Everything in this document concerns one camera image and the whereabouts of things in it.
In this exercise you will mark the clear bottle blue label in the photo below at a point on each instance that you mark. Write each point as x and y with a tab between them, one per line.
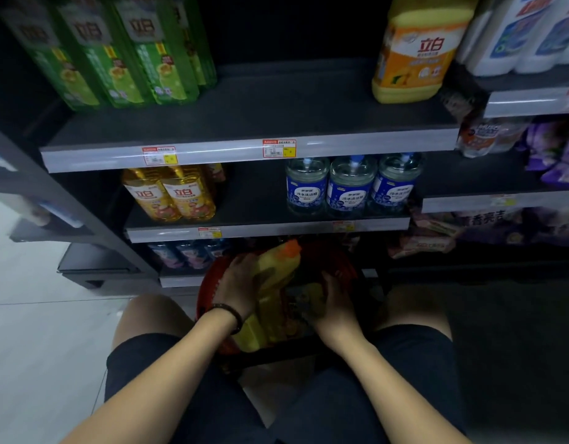
306	187
394	184
350	189

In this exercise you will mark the red shopping basket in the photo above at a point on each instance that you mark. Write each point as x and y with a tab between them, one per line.
205	291

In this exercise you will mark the white orange refill pouch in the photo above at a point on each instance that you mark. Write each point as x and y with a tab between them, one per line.
490	136

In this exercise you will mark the person's left fingers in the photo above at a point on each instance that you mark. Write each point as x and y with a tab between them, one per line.
242	265

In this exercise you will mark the person's right thumb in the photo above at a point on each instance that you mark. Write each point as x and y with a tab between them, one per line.
315	317

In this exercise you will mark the person's right hand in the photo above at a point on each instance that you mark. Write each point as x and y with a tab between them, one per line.
337	319

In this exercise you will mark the grey side shelf unit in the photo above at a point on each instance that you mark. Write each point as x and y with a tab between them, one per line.
44	180

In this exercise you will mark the person's right leg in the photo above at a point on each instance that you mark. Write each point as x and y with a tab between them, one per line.
414	309

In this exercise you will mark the dark shorts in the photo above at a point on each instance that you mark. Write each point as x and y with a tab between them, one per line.
312	402

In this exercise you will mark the person's leg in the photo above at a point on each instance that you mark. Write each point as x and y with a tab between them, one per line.
414	309
148	319

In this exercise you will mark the large yellow detergent jug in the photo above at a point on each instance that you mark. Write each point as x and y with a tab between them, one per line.
414	50

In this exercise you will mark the person's left forearm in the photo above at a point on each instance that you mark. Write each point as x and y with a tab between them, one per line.
173	374

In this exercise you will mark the person's left hand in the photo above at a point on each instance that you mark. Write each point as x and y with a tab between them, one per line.
236	286

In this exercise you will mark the purple refill pouch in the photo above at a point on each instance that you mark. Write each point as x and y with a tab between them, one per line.
550	150

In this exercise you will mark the white bottle blue label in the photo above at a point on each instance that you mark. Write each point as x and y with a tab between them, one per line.
501	36
550	41

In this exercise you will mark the black wristband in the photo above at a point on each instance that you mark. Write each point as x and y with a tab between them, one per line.
229	312

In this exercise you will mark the amber detergent bottle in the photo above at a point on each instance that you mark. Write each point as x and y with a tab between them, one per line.
148	198
189	194
216	173

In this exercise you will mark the yellow detergent bottle orange cap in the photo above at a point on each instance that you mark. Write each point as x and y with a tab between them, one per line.
271	291

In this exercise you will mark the person's left leg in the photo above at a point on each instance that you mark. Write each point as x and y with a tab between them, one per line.
148	319

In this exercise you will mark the person's right forearm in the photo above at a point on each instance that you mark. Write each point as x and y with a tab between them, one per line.
395	393

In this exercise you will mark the green detergent bottle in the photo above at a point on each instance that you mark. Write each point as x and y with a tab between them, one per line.
162	55
111	55
202	46
57	60

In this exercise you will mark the pink soap packet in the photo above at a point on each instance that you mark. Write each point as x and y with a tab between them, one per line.
423	247
434	224

